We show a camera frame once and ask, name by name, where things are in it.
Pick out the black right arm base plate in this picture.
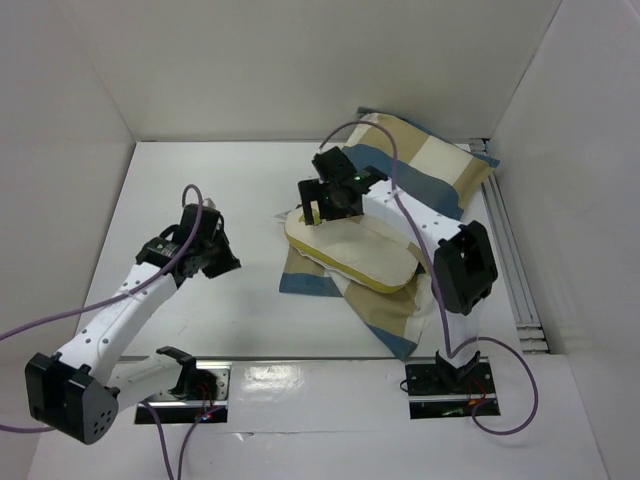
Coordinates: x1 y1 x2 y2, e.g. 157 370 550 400
399 359 501 420

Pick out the blue beige plaid pillowcase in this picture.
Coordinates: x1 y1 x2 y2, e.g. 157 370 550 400
279 109 498 361

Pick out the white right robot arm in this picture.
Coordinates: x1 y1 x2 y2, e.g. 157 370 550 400
298 147 498 392

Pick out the cream pillow with duck patch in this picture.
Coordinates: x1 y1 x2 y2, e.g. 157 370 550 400
284 206 422 294

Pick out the aluminium frame rail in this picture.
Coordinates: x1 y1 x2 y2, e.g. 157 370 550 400
469 137 551 356

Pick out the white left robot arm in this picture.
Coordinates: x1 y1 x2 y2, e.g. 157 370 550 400
25 204 240 445

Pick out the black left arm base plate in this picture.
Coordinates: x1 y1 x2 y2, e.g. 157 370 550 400
146 360 231 425

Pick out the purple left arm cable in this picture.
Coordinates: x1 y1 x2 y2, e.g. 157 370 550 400
0 183 221 480

